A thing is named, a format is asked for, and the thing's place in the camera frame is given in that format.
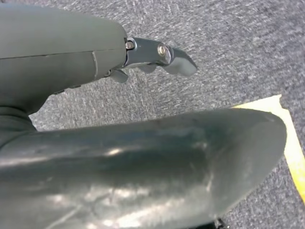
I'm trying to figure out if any yellow floor tape square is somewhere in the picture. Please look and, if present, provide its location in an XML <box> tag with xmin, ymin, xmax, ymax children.
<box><xmin>232</xmin><ymin>94</ymin><xmax>305</xmax><ymax>205</ymax></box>

